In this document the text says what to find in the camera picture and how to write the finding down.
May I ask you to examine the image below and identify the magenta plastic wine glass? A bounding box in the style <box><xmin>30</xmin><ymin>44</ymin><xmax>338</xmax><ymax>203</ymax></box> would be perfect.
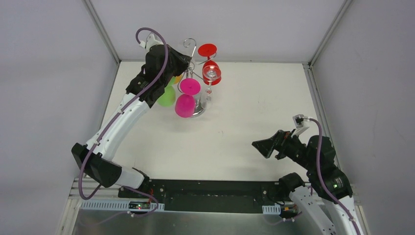
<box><xmin>175</xmin><ymin>78</ymin><xmax>201</xmax><ymax>118</ymax></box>

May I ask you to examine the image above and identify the chrome wine glass rack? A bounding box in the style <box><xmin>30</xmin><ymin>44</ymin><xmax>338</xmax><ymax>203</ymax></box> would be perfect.
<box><xmin>183</xmin><ymin>38</ymin><xmax>217</xmax><ymax>118</ymax></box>

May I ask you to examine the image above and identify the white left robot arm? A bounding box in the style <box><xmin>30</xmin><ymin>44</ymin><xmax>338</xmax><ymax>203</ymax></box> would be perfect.
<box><xmin>71</xmin><ymin>45</ymin><xmax>192</xmax><ymax>198</ymax></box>

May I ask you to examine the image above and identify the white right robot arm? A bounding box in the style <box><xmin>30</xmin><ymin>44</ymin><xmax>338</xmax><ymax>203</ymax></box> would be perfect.
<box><xmin>252</xmin><ymin>130</ymin><xmax>363</xmax><ymax>235</ymax></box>

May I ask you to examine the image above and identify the orange plastic wine glass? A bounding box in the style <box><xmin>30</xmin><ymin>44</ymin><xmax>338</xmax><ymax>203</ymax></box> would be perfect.
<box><xmin>173</xmin><ymin>74</ymin><xmax>183</xmax><ymax>84</ymax></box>

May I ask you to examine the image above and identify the clear wine glass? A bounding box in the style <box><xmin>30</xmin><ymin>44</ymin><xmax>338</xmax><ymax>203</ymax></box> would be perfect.
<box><xmin>202</xmin><ymin>65</ymin><xmax>221</xmax><ymax>110</ymax></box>

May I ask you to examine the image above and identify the red plastic wine glass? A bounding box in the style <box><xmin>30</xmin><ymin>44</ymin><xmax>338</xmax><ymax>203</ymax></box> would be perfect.
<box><xmin>198</xmin><ymin>44</ymin><xmax>221</xmax><ymax>86</ymax></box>

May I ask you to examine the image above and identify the green plastic wine glass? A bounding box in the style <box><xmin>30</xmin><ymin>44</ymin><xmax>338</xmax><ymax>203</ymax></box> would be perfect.
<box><xmin>157</xmin><ymin>77</ymin><xmax>176</xmax><ymax>107</ymax></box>

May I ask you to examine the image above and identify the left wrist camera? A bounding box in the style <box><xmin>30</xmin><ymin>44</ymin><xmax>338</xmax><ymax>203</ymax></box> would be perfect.
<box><xmin>139</xmin><ymin>33</ymin><xmax>164</xmax><ymax>52</ymax></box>

